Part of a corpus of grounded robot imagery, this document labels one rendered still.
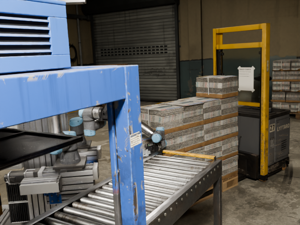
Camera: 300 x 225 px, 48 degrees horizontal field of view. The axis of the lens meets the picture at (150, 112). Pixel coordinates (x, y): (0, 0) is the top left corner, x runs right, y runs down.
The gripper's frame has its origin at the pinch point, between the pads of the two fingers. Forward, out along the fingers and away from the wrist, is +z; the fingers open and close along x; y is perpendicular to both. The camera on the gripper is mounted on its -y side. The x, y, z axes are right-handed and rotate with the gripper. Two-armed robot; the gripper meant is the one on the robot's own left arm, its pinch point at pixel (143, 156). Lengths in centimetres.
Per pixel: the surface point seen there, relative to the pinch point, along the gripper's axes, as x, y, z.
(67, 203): 12, 4, 96
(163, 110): -5, 29, -45
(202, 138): 12, -8, -95
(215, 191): 60, -20, -1
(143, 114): -30, 24, -52
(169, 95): -354, -53, -720
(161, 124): -6.4, 16.7, -43.5
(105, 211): 36, 3, 94
